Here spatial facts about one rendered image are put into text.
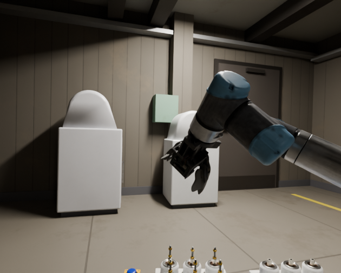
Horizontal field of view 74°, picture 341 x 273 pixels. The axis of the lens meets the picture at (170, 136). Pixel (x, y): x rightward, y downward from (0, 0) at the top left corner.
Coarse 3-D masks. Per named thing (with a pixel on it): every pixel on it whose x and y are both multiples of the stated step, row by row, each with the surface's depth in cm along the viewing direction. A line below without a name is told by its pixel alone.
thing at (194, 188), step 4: (196, 172) 60; (200, 172) 61; (196, 176) 60; (200, 176) 61; (196, 180) 61; (200, 180) 62; (196, 184) 61; (200, 184) 62; (204, 184) 62; (192, 188) 60; (196, 188) 61; (200, 188) 64; (200, 192) 65
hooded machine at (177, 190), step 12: (180, 120) 279; (168, 132) 319; (180, 132) 278; (168, 144) 293; (216, 156) 287; (168, 168) 290; (216, 168) 287; (168, 180) 288; (180, 180) 276; (192, 180) 280; (216, 180) 287; (168, 192) 287; (180, 192) 276; (192, 192) 280; (204, 192) 284; (216, 192) 288; (180, 204) 277; (192, 204) 284; (204, 204) 288
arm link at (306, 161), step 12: (300, 132) 48; (300, 144) 47; (312, 144) 46; (324, 144) 46; (288, 156) 49; (300, 156) 47; (312, 156) 46; (324, 156) 45; (336, 156) 44; (312, 168) 47; (324, 168) 45; (336, 168) 44; (336, 180) 44
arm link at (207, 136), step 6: (192, 120) 52; (192, 126) 51; (198, 126) 49; (192, 132) 51; (198, 132) 50; (204, 132) 49; (210, 132) 49; (216, 132) 49; (198, 138) 51; (204, 138) 50; (210, 138) 50; (216, 138) 51
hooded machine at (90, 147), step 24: (96, 96) 249; (72, 120) 243; (96, 120) 249; (72, 144) 240; (96, 144) 246; (120, 144) 253; (72, 168) 240; (96, 168) 247; (120, 168) 254; (72, 192) 241; (96, 192) 247; (120, 192) 255; (72, 216) 245
